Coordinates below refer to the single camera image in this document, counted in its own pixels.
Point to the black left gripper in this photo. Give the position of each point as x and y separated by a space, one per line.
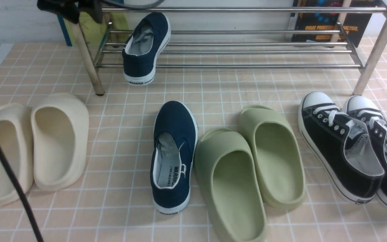
70 9

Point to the navy slip-on sneaker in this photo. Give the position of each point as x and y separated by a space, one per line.
175 138
143 47

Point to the steel shoe rack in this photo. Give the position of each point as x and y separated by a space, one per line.
339 43

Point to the blue and yellow book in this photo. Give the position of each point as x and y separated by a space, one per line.
93 32

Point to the cream right foam slide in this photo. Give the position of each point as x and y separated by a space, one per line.
60 127

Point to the cream foam slide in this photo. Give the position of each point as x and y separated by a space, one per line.
60 127
16 142

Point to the cream left foam slide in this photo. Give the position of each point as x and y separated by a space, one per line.
16 142

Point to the green left foam slide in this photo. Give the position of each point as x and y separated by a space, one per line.
225 171

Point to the green foam slide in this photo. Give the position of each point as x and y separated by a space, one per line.
278 164
225 171

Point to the green right foam slide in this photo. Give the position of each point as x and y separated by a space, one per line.
278 164

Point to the black image processing book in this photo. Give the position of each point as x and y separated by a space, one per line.
354 24

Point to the black left lace-up sneaker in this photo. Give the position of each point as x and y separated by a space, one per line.
343 145

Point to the black lace-up sneaker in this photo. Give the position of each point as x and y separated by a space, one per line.
343 145
363 109

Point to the black right lace-up sneaker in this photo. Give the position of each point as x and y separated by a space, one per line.
363 109

